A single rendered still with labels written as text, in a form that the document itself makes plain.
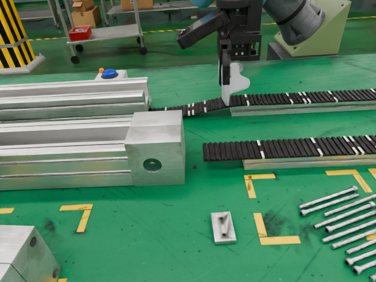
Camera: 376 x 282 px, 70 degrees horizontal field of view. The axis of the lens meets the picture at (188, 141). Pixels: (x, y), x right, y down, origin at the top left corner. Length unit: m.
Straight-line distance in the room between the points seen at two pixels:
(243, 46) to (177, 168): 0.29
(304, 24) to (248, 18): 0.49
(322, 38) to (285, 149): 0.62
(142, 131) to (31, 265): 0.24
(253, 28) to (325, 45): 0.53
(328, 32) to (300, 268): 0.83
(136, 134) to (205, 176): 0.15
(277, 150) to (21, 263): 0.41
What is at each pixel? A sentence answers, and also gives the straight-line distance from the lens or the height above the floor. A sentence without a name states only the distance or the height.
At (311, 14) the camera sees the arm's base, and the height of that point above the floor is 0.91.
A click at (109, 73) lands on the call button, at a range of 0.78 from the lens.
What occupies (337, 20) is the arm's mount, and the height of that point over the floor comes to 0.89.
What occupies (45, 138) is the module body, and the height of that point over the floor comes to 0.84.
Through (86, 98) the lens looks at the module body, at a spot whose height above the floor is 0.86.
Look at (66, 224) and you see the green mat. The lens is 0.48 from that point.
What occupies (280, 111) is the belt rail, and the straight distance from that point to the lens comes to 0.68.
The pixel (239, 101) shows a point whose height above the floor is 0.82.
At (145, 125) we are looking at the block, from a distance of 0.47.
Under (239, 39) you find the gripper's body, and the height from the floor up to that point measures 0.97.
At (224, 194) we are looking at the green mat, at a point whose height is 0.78.
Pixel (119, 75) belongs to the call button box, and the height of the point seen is 0.84.
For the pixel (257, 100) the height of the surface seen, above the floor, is 0.81.
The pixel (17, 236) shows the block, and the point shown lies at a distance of 0.37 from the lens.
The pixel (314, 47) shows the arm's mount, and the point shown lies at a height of 0.81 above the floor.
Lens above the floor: 1.12
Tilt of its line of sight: 36 degrees down
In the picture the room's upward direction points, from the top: 4 degrees counter-clockwise
